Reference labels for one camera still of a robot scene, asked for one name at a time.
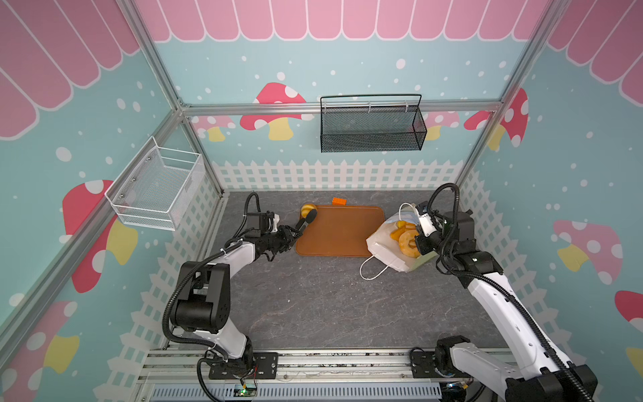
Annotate yellow round fake bun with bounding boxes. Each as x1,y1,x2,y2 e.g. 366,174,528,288
301,204,317,219

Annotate steel tongs with black tips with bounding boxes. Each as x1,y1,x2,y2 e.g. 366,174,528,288
290,209,317,239

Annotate white paper bag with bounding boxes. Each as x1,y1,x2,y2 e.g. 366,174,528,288
359,203,438,281

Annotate twisted ring fake bread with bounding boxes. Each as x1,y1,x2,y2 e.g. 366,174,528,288
398,229,421,259

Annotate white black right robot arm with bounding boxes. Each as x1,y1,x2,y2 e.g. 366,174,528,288
415,183,598,401

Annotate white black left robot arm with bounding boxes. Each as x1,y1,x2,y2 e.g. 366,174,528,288
162,192,316,381

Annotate flat oval fake bread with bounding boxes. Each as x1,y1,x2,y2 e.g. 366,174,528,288
389,220,410,242

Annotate brown plastic tray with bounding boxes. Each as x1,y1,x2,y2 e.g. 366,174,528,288
296,205,385,258

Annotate white wire wall basket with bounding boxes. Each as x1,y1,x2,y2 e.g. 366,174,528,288
105,137,205,231

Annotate black mesh wall basket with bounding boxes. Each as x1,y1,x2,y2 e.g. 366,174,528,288
319,94,428,153

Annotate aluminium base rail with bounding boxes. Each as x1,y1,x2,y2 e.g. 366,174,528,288
132,346,559,402

